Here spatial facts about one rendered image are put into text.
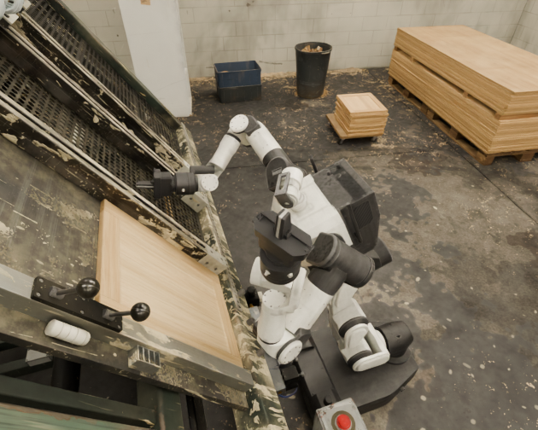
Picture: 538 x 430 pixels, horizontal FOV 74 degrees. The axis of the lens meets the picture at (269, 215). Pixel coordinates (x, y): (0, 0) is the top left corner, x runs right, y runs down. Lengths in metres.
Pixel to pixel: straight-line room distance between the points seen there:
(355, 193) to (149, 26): 3.87
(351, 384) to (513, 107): 3.06
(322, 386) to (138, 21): 4.02
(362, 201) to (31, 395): 0.88
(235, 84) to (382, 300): 3.60
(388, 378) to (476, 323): 0.86
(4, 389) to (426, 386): 2.05
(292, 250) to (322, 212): 0.44
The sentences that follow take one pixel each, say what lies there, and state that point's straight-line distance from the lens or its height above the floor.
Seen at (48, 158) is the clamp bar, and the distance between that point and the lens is 1.16.
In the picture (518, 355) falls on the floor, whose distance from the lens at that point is 2.76.
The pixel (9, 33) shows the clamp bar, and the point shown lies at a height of 1.74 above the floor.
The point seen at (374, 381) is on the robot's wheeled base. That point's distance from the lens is 2.13.
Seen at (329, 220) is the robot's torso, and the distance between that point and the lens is 1.05.
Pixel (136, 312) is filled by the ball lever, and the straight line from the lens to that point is 0.76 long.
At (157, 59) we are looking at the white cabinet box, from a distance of 4.75.
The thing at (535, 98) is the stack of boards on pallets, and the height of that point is 0.71.
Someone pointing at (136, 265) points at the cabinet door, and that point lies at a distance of 1.11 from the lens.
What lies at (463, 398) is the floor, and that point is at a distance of 2.45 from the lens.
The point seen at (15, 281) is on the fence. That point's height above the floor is 1.54.
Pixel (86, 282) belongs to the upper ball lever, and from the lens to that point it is 0.70.
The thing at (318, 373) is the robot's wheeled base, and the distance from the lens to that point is 2.07.
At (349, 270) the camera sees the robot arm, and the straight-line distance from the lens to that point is 0.98.
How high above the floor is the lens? 2.04
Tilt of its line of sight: 40 degrees down
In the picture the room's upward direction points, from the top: straight up
